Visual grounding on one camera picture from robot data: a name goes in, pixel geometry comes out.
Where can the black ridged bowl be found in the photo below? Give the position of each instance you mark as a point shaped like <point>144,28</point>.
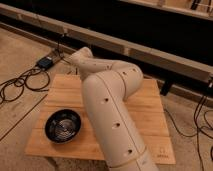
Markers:
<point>62,126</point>

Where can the black power adapter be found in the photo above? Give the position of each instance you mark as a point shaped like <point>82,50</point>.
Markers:
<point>45,63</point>

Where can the wooden rail beam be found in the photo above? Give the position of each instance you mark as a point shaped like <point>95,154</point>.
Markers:
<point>177,64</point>

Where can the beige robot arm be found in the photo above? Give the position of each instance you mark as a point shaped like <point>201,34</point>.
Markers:
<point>106,84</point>

